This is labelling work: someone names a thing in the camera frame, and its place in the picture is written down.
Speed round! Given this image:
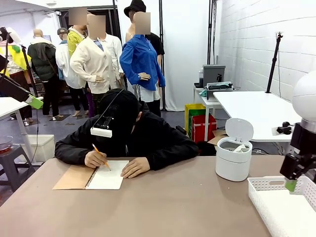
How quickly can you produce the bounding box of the large white table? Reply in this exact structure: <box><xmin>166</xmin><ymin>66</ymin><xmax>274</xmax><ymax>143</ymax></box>
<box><xmin>212</xmin><ymin>90</ymin><xmax>307</xmax><ymax>143</ymax></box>

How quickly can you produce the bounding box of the person's right hand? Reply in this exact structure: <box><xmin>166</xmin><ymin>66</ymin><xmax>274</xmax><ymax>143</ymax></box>
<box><xmin>84</xmin><ymin>150</ymin><xmax>108</xmax><ymax>169</ymax></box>

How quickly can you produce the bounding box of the mannequin in black tee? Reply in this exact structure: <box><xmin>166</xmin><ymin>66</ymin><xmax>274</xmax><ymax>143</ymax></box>
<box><xmin>125</xmin><ymin>16</ymin><xmax>165</xmax><ymax>75</ymax></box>

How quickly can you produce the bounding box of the person's left hand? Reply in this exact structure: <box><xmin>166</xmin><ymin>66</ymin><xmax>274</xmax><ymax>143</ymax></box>
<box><xmin>120</xmin><ymin>157</ymin><xmax>151</xmax><ymax>179</ymax></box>

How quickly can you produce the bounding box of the person in black jacket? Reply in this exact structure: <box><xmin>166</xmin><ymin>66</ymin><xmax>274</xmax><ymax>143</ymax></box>
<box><xmin>54</xmin><ymin>88</ymin><xmax>200</xmax><ymax>171</ymax></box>

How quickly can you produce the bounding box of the mannequin in cream jacket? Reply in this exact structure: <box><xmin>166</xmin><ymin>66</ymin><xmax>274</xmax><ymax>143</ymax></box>
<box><xmin>70</xmin><ymin>15</ymin><xmax>124</xmax><ymax>118</ymax></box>

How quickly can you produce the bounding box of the mannequin in dark green jacket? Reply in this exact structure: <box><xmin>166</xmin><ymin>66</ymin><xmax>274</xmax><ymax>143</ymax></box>
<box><xmin>27</xmin><ymin>29</ymin><xmax>60</xmax><ymax>117</ymax></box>

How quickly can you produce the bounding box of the yellow pencil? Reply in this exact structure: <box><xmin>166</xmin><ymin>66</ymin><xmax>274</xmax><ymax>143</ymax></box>
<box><xmin>91</xmin><ymin>143</ymin><xmax>112</xmax><ymax>172</ymax></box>

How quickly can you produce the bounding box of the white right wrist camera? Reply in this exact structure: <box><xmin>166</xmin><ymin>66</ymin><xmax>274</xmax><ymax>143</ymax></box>
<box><xmin>271</xmin><ymin>121</ymin><xmax>295</xmax><ymax>136</ymax></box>

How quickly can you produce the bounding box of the crumpled white paper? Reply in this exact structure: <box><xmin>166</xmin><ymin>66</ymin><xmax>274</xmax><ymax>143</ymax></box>
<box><xmin>233</xmin><ymin>144</ymin><xmax>251</xmax><ymax>154</ymax></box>

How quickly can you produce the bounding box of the white storage box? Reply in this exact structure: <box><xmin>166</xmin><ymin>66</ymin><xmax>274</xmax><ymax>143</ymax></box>
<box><xmin>24</xmin><ymin>134</ymin><xmax>56</xmax><ymax>164</ymax></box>

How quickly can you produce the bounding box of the grey stool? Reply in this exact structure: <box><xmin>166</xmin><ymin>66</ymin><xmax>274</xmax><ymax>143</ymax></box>
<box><xmin>0</xmin><ymin>145</ymin><xmax>36</xmax><ymax>193</ymax></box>

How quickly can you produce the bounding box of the grey box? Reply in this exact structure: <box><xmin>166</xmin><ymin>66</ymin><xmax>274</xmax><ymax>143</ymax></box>
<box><xmin>202</xmin><ymin>64</ymin><xmax>227</xmax><ymax>88</ymax></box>

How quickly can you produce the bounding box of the grey tray with tools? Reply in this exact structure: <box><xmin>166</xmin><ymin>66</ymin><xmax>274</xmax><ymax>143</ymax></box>
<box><xmin>205</xmin><ymin>81</ymin><xmax>235</xmax><ymax>101</ymax></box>

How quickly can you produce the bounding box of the mannequin in white collared shirt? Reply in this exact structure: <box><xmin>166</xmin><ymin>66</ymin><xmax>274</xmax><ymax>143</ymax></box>
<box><xmin>98</xmin><ymin>33</ymin><xmax>124</xmax><ymax>89</ymax></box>

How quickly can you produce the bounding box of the black light stand pole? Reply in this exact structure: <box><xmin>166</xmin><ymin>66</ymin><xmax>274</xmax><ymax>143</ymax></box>
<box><xmin>206</xmin><ymin>0</ymin><xmax>219</xmax><ymax>66</ymax></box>
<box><xmin>158</xmin><ymin>0</ymin><xmax>167</xmax><ymax>112</ymax></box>

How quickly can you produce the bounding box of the black bucket hat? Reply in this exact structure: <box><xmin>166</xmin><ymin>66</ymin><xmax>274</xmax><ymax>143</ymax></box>
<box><xmin>123</xmin><ymin>0</ymin><xmax>147</xmax><ymax>18</ymax></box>

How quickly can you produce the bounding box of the mannequin in yellow raincoat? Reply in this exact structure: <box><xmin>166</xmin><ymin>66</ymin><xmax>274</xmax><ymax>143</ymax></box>
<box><xmin>0</xmin><ymin>37</ymin><xmax>33</xmax><ymax>120</ymax></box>

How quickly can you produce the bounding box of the mannequin with grey cap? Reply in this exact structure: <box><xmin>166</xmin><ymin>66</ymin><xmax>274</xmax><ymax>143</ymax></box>
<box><xmin>55</xmin><ymin>27</ymin><xmax>89</xmax><ymax>117</ymax></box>

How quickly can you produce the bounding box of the small white side table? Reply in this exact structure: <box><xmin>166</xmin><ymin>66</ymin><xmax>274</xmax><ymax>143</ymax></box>
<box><xmin>193</xmin><ymin>85</ymin><xmax>233</xmax><ymax>143</ymax></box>

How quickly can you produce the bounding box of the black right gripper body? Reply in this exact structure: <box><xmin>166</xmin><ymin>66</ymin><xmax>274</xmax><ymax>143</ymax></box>
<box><xmin>290</xmin><ymin>122</ymin><xmax>311</xmax><ymax>157</ymax></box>

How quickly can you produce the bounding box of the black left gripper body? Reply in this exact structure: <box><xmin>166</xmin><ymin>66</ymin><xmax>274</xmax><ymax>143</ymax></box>
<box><xmin>0</xmin><ymin>54</ymin><xmax>10</xmax><ymax>73</ymax></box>

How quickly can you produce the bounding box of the black tripod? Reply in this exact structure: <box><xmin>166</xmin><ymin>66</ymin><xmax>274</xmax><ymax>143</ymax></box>
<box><xmin>265</xmin><ymin>31</ymin><xmax>285</xmax><ymax>94</ymax></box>
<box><xmin>20</xmin><ymin>44</ymin><xmax>39</xmax><ymax>98</ymax></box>

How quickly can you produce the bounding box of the person's right forearm black sleeve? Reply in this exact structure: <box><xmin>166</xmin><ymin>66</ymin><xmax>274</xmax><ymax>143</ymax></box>
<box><xmin>54</xmin><ymin>140</ymin><xmax>92</xmax><ymax>165</ymax></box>

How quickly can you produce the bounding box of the glass bowl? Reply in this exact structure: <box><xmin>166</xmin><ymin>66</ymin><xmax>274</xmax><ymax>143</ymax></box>
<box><xmin>0</xmin><ymin>135</ymin><xmax>14</xmax><ymax>152</ymax></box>

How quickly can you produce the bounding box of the brown cardboard box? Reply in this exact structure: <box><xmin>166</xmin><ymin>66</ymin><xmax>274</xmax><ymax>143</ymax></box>
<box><xmin>207</xmin><ymin>129</ymin><xmax>229</xmax><ymax>147</ymax></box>

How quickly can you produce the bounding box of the mannequin in yellow shirt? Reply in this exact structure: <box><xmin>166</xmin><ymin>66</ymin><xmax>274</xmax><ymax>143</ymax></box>
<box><xmin>66</xmin><ymin>7</ymin><xmax>87</xmax><ymax>59</ymax></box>

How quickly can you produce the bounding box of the person's left forearm black sleeve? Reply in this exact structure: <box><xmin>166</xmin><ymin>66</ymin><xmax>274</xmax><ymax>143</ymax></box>
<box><xmin>146</xmin><ymin>142</ymin><xmax>200</xmax><ymax>171</ymax></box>

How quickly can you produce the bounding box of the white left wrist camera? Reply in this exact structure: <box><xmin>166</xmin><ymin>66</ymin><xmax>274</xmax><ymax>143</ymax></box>
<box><xmin>0</xmin><ymin>26</ymin><xmax>22</xmax><ymax>45</ymax></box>

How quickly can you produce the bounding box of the white lidded trash bin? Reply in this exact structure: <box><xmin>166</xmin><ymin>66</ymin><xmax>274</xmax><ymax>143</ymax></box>
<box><xmin>215</xmin><ymin>118</ymin><xmax>255</xmax><ymax>182</ymax></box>

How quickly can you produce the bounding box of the black cap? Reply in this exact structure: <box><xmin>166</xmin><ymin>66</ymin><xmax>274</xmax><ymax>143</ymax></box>
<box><xmin>95</xmin><ymin>88</ymin><xmax>140</xmax><ymax>149</ymax></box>

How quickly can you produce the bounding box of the spiral notebook brown cover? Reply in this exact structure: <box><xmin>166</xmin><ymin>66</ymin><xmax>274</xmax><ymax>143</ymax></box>
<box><xmin>52</xmin><ymin>160</ymin><xmax>130</xmax><ymax>191</ymax></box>

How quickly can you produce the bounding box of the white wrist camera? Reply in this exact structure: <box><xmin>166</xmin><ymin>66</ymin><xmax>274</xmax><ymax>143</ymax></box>
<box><xmin>0</xmin><ymin>26</ymin><xmax>22</xmax><ymax>45</ymax></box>
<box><xmin>271</xmin><ymin>121</ymin><xmax>295</xmax><ymax>136</ymax></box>

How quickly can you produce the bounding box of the mannequin in blue shirt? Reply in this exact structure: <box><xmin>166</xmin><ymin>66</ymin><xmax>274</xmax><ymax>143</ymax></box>
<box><xmin>119</xmin><ymin>11</ymin><xmax>166</xmax><ymax>117</ymax></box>

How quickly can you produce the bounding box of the white perforated plastic basket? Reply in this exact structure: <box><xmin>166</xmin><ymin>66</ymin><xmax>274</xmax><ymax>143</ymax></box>
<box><xmin>247</xmin><ymin>175</ymin><xmax>316</xmax><ymax>237</ymax></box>

